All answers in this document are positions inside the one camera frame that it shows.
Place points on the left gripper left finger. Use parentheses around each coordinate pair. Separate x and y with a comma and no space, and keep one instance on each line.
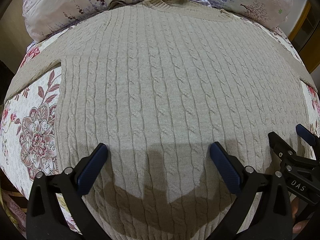
(45,219)

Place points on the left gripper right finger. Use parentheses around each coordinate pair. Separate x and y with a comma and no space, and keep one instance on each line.
(272,219)

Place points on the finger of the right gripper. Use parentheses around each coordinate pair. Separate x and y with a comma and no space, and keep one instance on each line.
(309,137)
(277,144)

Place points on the beige cable knit sweater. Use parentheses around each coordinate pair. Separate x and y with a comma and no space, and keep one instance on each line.
(166,78)

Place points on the person's right hand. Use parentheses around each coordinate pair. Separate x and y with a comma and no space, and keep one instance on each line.
(298,214)

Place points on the floral bed sheet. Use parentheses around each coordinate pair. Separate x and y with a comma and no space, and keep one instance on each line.
(44,113)

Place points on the wooden door frame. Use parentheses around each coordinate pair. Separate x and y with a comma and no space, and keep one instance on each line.
(305,37)

